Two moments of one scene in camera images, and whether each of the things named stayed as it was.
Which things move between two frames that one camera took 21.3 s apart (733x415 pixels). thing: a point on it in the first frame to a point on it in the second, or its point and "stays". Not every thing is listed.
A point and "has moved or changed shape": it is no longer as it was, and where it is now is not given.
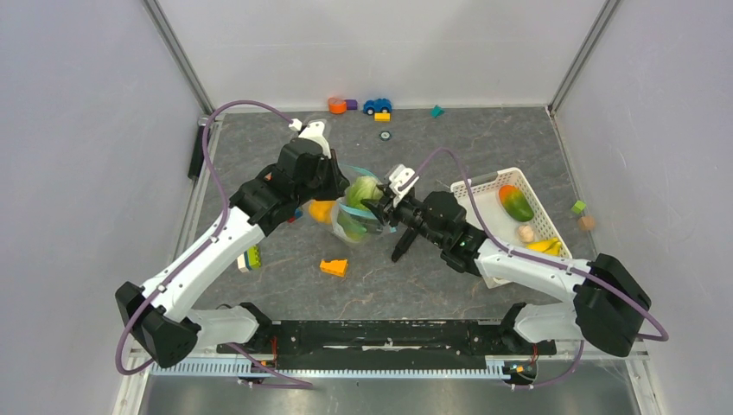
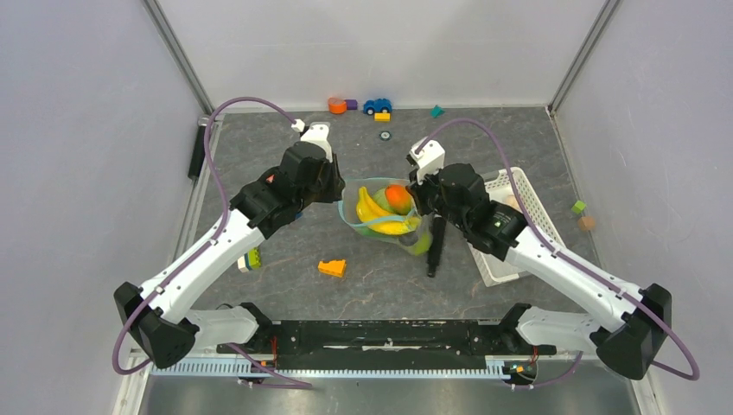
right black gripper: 380,207 to 418,191
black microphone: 403,244 to 437,234
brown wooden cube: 586,223 stays
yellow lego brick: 382,117 stays
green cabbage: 362,188 to 422,245
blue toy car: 379,105 stays
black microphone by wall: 197,156 stays
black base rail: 386,344 stays
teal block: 436,111 stays
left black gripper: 338,180 stays
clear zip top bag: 353,220 has moved or changed shape
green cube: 578,207 stays
